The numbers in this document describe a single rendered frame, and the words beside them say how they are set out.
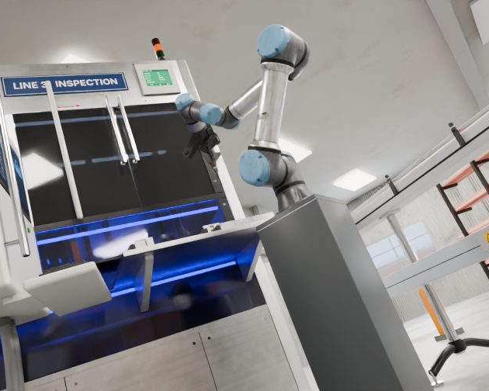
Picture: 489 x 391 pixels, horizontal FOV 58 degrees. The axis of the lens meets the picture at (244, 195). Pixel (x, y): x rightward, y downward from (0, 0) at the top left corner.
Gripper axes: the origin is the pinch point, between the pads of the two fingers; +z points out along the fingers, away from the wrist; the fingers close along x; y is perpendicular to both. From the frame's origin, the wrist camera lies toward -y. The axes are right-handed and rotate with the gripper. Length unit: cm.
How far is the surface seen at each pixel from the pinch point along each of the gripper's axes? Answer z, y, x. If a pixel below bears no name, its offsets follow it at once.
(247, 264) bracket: 40.0, -17.5, -22.4
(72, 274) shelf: -34, -70, -35
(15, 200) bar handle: -50, -68, -10
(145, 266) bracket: -2, -52, -20
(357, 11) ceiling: 106, 297, 150
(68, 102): -28, -20, 77
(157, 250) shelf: -8, -46, -24
